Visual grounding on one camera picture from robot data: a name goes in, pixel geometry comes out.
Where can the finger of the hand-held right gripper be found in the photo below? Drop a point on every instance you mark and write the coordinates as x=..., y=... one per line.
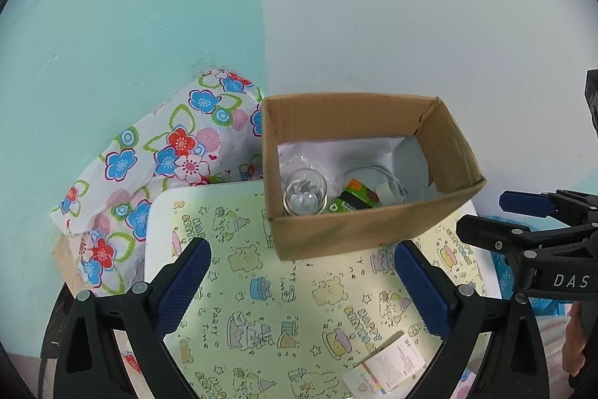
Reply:
x=490, y=235
x=523, y=202

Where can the blue dotted cloth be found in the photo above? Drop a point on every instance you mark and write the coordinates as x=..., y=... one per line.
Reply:
x=504, y=273

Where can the brown cardboard box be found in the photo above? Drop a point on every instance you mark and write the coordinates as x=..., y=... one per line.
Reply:
x=355, y=230

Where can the yellow cartoon printed tablecloth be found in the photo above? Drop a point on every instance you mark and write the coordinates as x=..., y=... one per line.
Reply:
x=280, y=310

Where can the clear pack of white wipes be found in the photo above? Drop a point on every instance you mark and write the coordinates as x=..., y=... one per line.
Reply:
x=411, y=165

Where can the dark wooden furniture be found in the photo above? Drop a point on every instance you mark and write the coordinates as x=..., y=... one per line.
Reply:
x=51, y=347

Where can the person's right hand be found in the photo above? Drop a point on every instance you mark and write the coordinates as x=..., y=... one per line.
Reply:
x=574, y=343

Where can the pink printed cloth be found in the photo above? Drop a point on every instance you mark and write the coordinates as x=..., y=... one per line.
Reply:
x=472, y=380

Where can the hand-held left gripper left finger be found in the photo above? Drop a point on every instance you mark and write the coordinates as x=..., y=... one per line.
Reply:
x=184, y=282

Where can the green and orange packet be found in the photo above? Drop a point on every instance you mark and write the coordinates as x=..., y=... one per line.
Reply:
x=355, y=193

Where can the white card with coloured stripe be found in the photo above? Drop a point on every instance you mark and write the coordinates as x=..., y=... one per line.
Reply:
x=392, y=361

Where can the floral printed cloth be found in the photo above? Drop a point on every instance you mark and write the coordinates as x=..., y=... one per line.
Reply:
x=177, y=146

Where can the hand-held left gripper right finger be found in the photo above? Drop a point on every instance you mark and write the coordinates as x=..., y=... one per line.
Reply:
x=420, y=282

